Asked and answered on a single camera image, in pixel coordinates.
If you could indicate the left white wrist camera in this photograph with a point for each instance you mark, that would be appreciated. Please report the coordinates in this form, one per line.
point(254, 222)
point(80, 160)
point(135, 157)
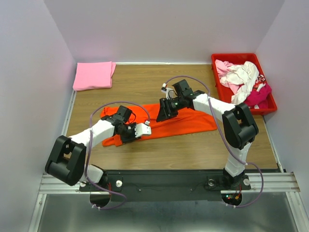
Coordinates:
point(142, 129)

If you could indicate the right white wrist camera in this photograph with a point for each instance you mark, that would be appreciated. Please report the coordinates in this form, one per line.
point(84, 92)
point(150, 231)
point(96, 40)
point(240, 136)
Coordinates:
point(170, 93)

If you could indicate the white garment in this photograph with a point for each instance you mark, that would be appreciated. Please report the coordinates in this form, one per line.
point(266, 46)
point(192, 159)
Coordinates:
point(242, 80)

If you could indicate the orange t-shirt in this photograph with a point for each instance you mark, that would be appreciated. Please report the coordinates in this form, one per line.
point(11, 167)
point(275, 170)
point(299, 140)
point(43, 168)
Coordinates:
point(186, 122)

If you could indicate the folded pink t-shirt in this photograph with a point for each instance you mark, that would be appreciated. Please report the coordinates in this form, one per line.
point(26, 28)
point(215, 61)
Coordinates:
point(93, 76)

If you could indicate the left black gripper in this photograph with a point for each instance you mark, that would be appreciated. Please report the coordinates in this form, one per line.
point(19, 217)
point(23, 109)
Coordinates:
point(132, 138)

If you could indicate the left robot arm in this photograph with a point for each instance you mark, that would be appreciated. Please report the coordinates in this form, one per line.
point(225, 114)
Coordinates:
point(67, 160)

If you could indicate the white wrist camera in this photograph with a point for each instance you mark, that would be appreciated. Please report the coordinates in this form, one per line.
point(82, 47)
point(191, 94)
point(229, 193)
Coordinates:
point(142, 129)
point(170, 93)

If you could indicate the light pink garment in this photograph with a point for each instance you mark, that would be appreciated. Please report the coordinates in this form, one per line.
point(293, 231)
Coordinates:
point(222, 67)

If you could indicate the red plastic bin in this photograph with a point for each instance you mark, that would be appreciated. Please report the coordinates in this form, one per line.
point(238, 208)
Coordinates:
point(225, 93)

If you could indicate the magenta garment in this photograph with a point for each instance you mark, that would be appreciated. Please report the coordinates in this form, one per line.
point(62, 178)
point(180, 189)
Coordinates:
point(258, 99)

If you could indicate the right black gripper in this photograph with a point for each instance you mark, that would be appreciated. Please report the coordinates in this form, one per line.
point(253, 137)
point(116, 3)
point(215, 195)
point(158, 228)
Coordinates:
point(165, 112)

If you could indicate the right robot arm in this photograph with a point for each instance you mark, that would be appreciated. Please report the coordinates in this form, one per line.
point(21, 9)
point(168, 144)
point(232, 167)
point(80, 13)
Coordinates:
point(239, 127)

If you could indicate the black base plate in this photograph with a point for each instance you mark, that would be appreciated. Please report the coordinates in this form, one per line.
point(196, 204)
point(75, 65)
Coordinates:
point(173, 185)

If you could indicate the aluminium rail frame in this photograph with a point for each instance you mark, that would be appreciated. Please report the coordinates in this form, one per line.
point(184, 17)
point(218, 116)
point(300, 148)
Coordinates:
point(264, 182)

